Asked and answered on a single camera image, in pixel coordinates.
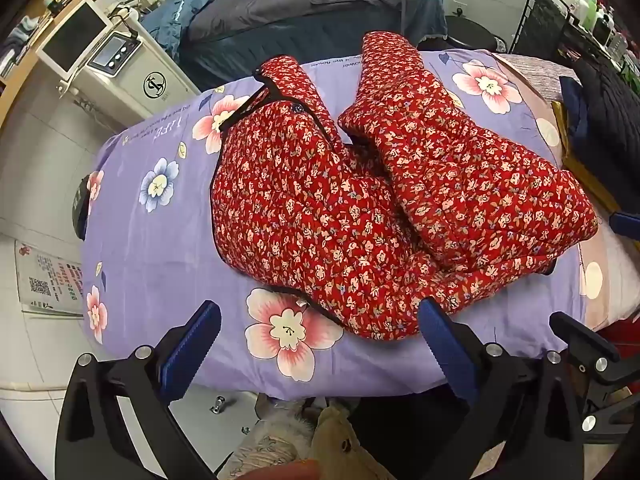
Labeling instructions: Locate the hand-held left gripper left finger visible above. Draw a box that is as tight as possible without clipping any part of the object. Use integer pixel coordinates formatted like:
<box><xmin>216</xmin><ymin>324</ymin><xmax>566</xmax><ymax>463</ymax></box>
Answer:
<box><xmin>55</xmin><ymin>300</ymin><xmax>223</xmax><ymax>480</ymax></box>

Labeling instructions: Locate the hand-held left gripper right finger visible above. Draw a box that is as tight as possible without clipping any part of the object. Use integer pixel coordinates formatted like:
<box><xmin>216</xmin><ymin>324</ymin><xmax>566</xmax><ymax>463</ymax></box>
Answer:
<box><xmin>417</xmin><ymin>297</ymin><xmax>596</xmax><ymax>480</ymax></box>

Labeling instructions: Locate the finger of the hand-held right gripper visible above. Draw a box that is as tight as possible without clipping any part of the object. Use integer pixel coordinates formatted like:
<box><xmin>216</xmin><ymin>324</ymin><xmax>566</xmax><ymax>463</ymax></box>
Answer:
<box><xmin>609</xmin><ymin>212</ymin><xmax>640</xmax><ymax>237</ymax></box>
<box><xmin>549</xmin><ymin>311</ymin><xmax>640</xmax><ymax>443</ymax></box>

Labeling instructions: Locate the red floral padded jacket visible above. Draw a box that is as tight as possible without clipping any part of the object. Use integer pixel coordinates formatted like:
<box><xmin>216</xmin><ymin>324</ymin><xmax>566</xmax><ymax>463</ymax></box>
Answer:
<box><xmin>210</xmin><ymin>31</ymin><xmax>600</xmax><ymax>342</ymax></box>

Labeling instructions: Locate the red object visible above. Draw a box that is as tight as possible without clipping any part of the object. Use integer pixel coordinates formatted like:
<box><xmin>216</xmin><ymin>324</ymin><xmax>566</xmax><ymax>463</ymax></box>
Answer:
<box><xmin>594</xmin><ymin>324</ymin><xmax>640</xmax><ymax>363</ymax></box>

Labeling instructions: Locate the beige dotted sheet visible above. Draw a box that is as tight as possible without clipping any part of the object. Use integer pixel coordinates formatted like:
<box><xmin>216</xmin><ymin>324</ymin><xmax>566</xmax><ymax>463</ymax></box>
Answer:
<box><xmin>492</xmin><ymin>52</ymin><xmax>640</xmax><ymax>332</ymax></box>

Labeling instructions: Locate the yellow cloth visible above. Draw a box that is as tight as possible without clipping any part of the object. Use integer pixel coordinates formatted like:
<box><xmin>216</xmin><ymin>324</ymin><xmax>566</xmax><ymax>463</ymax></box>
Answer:
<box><xmin>550</xmin><ymin>100</ymin><xmax>628</xmax><ymax>213</ymax></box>

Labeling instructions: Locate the purple floral bedsheet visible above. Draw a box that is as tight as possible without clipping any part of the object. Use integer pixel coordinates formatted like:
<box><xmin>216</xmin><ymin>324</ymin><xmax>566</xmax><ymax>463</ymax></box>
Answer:
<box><xmin>80</xmin><ymin>49</ymin><xmax>591</xmax><ymax>401</ymax></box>

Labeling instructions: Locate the black quilted jacket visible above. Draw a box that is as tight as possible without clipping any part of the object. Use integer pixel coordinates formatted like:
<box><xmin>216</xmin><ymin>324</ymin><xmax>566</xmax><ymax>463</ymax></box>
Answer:
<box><xmin>559</xmin><ymin>57</ymin><xmax>640</xmax><ymax>183</ymax></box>

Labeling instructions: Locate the white furry cloth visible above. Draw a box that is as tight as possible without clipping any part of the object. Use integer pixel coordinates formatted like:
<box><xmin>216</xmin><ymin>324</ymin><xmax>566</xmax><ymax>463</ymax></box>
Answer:
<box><xmin>220</xmin><ymin>394</ymin><xmax>322</xmax><ymax>480</ymax></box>

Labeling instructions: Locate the tan plush toy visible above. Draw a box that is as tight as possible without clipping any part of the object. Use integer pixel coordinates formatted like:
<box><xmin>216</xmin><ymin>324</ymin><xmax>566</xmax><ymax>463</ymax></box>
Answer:
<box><xmin>309</xmin><ymin>404</ymin><xmax>398</xmax><ymax>480</ymax></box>

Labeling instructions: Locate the printed leaflet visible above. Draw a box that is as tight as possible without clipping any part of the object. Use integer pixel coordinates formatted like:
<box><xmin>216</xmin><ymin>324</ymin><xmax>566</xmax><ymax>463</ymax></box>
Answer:
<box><xmin>14</xmin><ymin>240</ymin><xmax>84</xmax><ymax>319</ymax></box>

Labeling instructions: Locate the black round stool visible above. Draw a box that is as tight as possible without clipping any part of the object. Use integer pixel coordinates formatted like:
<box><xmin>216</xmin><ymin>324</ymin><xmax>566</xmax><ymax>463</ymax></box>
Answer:
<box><xmin>444</xmin><ymin>14</ymin><xmax>509</xmax><ymax>54</ymax></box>

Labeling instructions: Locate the white machine with screen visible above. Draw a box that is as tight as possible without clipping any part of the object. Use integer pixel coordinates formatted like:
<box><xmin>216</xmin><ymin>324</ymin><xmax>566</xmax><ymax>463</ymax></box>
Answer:
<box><xmin>35</xmin><ymin>0</ymin><xmax>202</xmax><ymax>132</ymax></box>

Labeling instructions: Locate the wooden shelf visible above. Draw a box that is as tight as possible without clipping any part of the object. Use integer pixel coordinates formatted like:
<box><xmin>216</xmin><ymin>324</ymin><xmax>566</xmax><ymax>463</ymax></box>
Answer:
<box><xmin>0</xmin><ymin>0</ymin><xmax>114</xmax><ymax>127</ymax></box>

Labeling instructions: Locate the black wire rack with bottles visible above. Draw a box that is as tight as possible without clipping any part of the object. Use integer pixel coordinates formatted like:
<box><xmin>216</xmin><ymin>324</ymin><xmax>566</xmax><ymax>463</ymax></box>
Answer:
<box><xmin>552</xmin><ymin>0</ymin><xmax>640</xmax><ymax>63</ymax></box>

